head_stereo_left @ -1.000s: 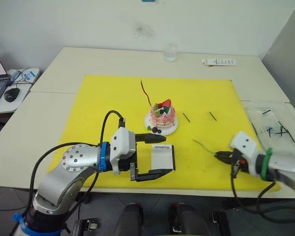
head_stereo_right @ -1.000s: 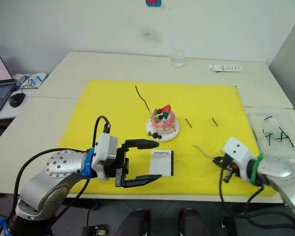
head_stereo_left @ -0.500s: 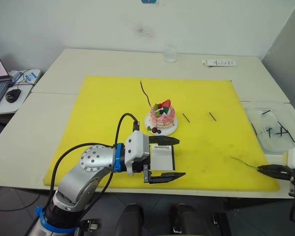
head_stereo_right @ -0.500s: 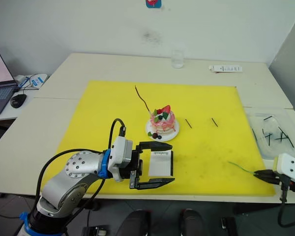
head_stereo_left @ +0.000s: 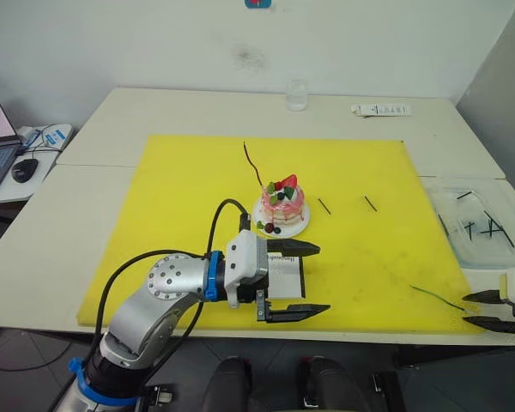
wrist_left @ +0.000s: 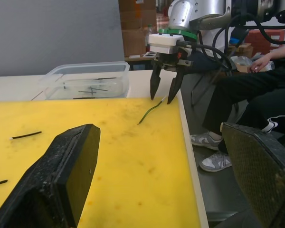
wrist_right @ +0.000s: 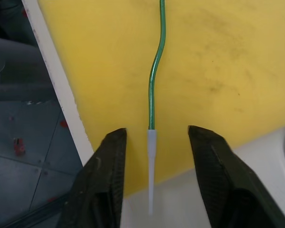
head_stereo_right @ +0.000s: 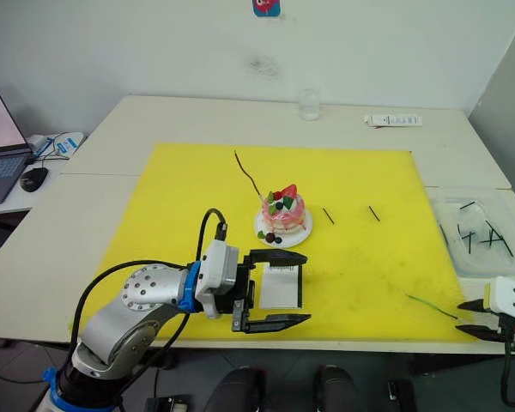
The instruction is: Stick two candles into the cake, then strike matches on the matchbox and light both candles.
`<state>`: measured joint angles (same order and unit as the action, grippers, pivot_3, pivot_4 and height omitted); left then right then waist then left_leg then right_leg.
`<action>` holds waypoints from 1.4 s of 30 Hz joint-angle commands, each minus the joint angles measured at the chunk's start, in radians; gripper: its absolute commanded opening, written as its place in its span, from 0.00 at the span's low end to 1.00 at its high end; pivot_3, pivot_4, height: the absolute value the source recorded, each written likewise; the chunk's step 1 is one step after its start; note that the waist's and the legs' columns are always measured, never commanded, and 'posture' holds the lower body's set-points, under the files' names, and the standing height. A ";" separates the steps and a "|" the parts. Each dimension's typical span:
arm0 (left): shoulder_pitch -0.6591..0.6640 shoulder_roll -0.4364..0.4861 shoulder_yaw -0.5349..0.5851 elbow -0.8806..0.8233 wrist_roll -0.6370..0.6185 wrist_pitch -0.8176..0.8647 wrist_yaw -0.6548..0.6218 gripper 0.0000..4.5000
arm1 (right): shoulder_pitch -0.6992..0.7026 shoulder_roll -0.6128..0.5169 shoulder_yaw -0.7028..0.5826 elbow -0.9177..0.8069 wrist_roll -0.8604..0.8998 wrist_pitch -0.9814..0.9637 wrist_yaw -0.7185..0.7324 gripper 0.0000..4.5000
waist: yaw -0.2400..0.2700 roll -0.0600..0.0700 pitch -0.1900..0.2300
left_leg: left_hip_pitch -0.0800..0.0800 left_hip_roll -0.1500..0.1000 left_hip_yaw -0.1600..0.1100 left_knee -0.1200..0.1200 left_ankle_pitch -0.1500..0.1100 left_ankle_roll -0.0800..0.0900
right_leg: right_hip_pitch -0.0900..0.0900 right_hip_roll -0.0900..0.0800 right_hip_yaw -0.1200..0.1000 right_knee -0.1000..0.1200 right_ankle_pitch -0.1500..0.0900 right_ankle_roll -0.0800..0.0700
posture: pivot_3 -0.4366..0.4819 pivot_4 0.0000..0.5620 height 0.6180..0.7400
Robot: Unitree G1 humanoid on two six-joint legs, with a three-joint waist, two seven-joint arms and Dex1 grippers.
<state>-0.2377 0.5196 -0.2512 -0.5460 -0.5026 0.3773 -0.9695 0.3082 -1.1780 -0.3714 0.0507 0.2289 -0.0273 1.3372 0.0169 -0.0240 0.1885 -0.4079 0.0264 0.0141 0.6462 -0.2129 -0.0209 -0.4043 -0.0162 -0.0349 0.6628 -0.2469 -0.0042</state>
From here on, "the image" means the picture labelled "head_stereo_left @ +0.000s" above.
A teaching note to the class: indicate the white blue box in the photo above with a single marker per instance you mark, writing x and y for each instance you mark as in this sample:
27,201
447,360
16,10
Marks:
53,136

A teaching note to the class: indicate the toy berry cluster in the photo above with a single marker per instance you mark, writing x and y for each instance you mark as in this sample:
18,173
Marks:
269,227

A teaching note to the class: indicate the pink toy cake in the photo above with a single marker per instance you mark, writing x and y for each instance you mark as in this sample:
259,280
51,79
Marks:
283,210

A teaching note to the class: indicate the dark rounded shape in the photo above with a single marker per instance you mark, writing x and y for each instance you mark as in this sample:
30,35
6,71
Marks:
326,386
227,386

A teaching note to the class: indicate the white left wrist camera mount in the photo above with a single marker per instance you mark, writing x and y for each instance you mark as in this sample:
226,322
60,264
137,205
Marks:
242,262

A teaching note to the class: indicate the black match stick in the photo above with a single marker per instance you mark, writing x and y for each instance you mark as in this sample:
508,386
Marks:
324,206
371,204
470,232
493,230

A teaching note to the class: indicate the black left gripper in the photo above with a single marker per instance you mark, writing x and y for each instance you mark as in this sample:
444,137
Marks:
249,294

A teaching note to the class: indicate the black computer mouse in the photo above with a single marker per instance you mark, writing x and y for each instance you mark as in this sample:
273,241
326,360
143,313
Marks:
25,169

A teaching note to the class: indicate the clear glass cup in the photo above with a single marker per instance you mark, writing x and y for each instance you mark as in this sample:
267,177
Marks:
296,101

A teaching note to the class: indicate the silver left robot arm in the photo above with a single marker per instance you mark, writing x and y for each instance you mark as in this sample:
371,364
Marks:
176,279

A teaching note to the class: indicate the green twisted candle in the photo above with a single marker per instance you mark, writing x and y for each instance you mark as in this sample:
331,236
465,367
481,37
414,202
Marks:
433,294

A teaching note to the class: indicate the white round plate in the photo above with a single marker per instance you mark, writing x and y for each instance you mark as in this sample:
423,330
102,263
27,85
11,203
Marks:
298,227

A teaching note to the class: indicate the yellow table mat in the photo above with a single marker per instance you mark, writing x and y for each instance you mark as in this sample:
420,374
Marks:
189,180

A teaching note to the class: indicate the clear plastic tray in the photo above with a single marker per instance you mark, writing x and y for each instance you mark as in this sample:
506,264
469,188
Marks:
476,253

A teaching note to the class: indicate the white side desk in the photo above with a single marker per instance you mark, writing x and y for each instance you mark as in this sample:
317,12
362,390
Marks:
21,191

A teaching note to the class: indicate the blue wall sticker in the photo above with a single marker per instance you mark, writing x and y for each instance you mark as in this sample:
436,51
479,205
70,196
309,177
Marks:
257,3

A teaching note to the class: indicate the white black matchbox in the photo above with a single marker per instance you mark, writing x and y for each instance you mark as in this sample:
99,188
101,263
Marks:
285,279

